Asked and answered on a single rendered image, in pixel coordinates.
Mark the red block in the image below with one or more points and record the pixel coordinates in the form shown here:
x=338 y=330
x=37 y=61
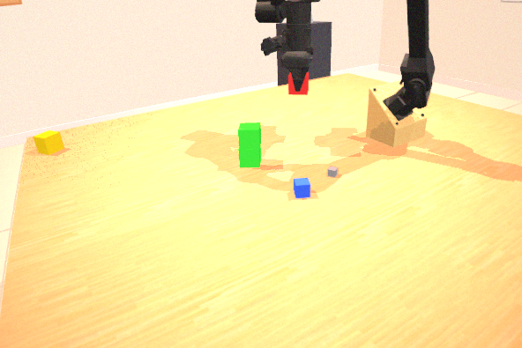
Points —
x=291 y=87

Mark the blue block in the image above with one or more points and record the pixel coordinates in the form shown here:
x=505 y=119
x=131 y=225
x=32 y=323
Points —
x=302 y=188

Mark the green block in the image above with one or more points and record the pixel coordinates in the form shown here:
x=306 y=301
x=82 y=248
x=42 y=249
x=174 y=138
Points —
x=249 y=135
x=250 y=157

